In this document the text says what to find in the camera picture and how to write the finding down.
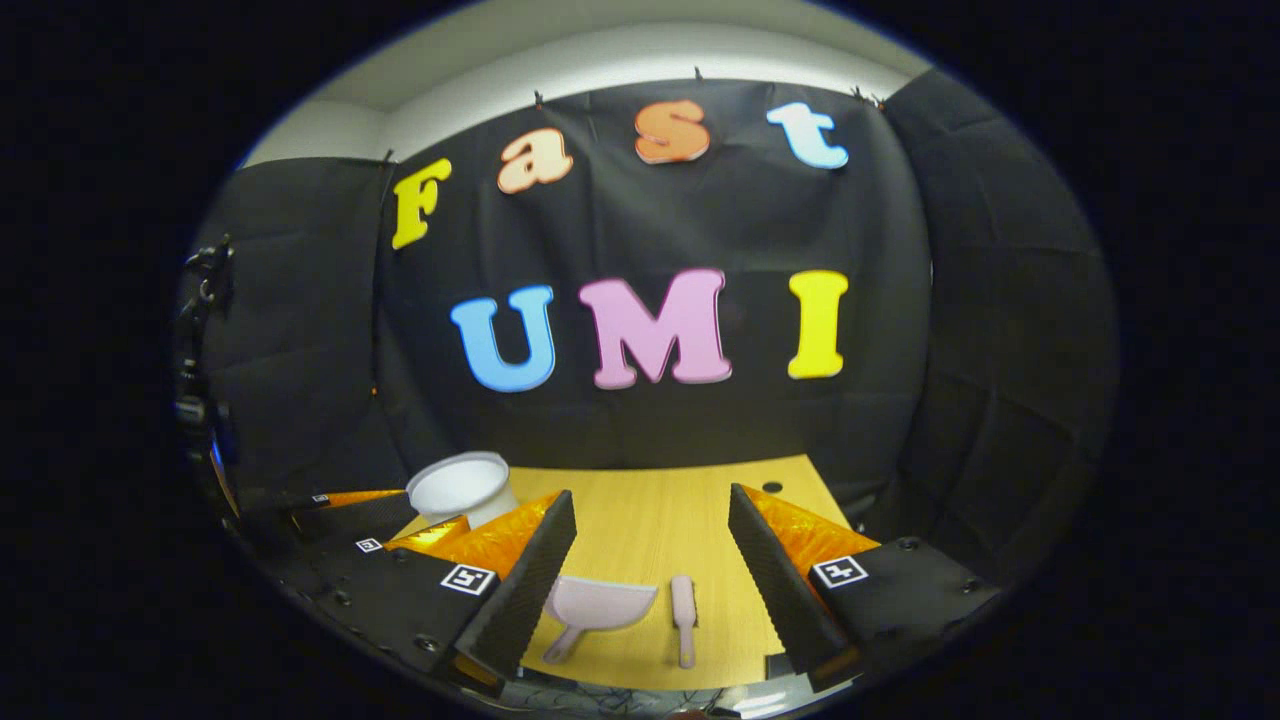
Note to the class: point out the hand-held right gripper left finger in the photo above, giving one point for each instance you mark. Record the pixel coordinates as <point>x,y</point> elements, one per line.
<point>530,590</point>

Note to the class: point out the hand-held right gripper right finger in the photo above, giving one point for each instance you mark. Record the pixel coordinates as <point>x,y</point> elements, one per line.
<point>780,590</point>

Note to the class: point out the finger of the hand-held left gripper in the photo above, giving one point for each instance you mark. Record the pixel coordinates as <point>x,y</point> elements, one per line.
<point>340,562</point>
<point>350,515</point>

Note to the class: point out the pink dustpan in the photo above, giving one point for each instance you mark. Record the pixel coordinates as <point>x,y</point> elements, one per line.
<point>600,603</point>

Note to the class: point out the small pink broom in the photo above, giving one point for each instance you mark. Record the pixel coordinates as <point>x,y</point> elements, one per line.
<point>684,610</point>

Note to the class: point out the white garbage bin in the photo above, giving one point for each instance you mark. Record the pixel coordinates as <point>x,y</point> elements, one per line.
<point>465,490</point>

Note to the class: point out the black backdrop cloth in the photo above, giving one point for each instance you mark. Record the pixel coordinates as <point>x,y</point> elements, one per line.
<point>700,220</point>

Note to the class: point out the row of black cloth clips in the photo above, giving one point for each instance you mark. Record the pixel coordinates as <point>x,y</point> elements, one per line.
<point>538,99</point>

